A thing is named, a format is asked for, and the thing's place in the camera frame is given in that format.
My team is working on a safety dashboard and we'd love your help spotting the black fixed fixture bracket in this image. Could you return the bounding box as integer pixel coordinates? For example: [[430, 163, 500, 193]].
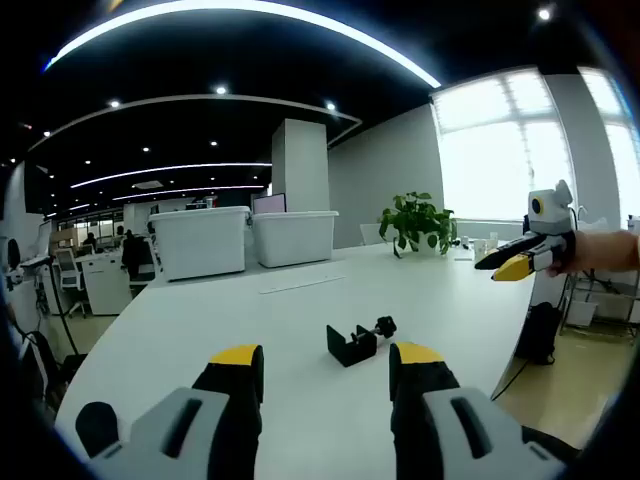
[[326, 323, 379, 369]]

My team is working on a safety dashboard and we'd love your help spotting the person's right hand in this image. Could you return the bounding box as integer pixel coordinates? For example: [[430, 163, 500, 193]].
[[545, 230, 581, 279]]

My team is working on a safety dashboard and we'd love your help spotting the potted green plant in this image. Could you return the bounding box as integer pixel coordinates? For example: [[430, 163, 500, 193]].
[[378, 191, 459, 259]]

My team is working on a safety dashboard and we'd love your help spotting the small lit monitor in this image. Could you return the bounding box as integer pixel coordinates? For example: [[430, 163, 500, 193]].
[[252, 193, 288, 215]]

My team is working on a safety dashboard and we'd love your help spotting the metal shelf rack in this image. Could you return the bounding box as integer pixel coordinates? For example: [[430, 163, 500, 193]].
[[558, 267, 640, 346]]

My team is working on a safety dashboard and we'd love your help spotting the white storage bin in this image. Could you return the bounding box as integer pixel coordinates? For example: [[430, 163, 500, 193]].
[[148, 205, 251, 282], [251, 210, 340, 269]]

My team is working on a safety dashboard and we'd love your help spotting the white plastic bag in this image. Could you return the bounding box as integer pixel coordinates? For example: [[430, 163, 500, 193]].
[[574, 202, 610, 232]]

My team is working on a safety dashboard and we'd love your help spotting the retaining clip screw with knob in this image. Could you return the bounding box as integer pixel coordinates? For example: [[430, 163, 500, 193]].
[[352, 315, 399, 346]]

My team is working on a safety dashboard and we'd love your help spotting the black backpack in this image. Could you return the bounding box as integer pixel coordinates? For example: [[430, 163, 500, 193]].
[[513, 301, 564, 367]]

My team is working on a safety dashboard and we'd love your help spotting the white desk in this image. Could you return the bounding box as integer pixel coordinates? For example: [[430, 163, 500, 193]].
[[52, 234, 540, 480]]

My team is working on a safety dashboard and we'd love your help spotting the white office chair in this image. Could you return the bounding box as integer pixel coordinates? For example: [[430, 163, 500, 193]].
[[53, 248, 87, 319]]

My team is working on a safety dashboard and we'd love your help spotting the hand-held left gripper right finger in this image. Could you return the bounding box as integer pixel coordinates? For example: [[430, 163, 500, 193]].
[[388, 341, 584, 480]]

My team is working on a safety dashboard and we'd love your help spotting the white cabinet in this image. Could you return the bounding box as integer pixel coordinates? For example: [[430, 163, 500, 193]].
[[79, 253, 135, 317]]

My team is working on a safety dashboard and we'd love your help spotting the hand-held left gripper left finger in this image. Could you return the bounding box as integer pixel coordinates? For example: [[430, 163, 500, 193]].
[[87, 343, 265, 480]]

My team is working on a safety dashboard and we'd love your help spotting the window with white blinds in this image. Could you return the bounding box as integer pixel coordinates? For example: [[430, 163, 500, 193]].
[[579, 67, 640, 229], [430, 64, 576, 222]]

